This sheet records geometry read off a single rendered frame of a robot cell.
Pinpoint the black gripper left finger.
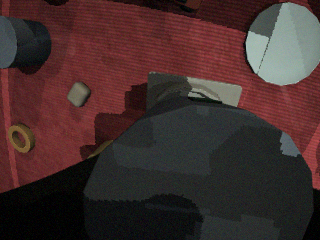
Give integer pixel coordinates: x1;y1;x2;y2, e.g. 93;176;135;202
0;152;100;240

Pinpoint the tan ring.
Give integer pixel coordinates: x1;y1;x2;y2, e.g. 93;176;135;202
8;123;36;153

